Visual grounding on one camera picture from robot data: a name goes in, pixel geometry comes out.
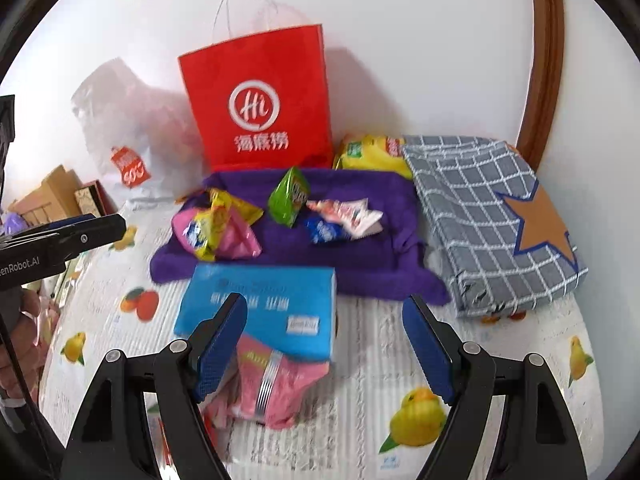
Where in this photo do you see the grey checked folded cloth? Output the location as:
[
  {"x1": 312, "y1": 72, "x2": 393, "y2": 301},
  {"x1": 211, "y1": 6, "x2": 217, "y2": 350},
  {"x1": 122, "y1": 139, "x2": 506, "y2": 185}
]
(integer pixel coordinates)
[{"x1": 402, "y1": 136, "x2": 588, "y2": 318}]

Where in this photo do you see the blue tissue pack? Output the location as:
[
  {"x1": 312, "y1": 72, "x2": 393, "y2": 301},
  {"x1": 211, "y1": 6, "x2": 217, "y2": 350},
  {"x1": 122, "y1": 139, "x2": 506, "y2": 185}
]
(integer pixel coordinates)
[{"x1": 174, "y1": 263, "x2": 336, "y2": 362}]

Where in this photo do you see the green triangular snack packet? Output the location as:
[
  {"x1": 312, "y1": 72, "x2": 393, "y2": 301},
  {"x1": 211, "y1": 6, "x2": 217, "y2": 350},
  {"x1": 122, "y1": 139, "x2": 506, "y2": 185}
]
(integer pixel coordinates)
[{"x1": 268, "y1": 167, "x2": 310, "y2": 228}]

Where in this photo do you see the white red crumpled wrapper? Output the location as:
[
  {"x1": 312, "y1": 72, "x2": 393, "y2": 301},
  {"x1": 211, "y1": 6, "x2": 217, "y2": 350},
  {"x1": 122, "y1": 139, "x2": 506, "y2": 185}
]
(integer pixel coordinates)
[{"x1": 306, "y1": 198, "x2": 383, "y2": 240}]

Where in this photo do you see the brown patterned box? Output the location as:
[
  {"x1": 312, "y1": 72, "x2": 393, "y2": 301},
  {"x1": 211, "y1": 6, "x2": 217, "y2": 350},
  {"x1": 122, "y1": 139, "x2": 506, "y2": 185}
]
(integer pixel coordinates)
[{"x1": 74, "y1": 180, "x2": 117, "y2": 217}]

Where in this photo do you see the white Miniso plastic bag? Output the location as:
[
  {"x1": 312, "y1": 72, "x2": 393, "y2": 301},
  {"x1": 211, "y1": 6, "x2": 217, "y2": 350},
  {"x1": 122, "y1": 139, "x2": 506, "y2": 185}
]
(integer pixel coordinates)
[{"x1": 72, "y1": 58, "x2": 207, "y2": 206}]

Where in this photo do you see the pink snack packet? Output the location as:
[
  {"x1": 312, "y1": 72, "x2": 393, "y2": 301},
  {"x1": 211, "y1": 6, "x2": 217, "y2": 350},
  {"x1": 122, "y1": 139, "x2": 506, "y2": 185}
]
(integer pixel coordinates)
[{"x1": 170, "y1": 206, "x2": 264, "y2": 262}]

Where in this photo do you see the fruit pattern tablecloth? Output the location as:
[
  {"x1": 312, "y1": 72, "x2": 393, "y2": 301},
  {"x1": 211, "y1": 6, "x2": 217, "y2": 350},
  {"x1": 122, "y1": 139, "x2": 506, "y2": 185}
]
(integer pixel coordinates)
[{"x1": 39, "y1": 200, "x2": 604, "y2": 479}]

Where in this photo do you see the brown wooden frame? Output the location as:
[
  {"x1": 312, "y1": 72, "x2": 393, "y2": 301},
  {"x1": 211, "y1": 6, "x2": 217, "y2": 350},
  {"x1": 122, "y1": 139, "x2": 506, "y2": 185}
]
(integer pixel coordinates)
[{"x1": 516, "y1": 0, "x2": 565, "y2": 171}]

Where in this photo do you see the red paper shopping bag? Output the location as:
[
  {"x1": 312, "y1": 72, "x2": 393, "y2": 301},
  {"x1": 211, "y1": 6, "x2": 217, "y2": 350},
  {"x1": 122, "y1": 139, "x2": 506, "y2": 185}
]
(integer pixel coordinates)
[{"x1": 179, "y1": 24, "x2": 333, "y2": 171}]

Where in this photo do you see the blue small candy packet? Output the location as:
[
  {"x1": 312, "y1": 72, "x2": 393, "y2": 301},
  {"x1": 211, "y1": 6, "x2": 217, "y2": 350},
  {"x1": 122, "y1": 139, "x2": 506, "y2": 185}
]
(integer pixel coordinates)
[{"x1": 304, "y1": 216, "x2": 352, "y2": 245}]

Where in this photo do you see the pink rice snack bag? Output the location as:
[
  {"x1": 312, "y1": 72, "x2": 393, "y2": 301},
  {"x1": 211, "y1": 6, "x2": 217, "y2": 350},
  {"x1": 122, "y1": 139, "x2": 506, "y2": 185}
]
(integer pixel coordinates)
[{"x1": 201, "y1": 335, "x2": 330, "y2": 430}]

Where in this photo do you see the yellow candy packet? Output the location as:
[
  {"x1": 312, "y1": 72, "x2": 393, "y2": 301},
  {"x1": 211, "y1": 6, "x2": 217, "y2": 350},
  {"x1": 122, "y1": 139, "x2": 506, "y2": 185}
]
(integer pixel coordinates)
[{"x1": 182, "y1": 187, "x2": 265, "y2": 264}]

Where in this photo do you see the person's left hand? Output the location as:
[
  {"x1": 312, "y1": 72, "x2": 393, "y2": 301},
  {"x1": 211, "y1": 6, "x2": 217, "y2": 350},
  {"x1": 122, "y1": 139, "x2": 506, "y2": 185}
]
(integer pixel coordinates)
[{"x1": 0, "y1": 289, "x2": 42, "y2": 399}]

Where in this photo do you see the yellow snack bag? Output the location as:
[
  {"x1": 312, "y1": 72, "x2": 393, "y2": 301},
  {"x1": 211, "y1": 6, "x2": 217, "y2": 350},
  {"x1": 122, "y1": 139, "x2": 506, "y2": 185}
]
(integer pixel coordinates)
[{"x1": 333, "y1": 134, "x2": 412, "y2": 180}]

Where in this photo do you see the purple towel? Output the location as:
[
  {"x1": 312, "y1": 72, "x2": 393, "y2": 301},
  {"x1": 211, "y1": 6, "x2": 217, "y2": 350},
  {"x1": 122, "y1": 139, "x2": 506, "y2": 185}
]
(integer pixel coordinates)
[{"x1": 148, "y1": 167, "x2": 452, "y2": 307}]

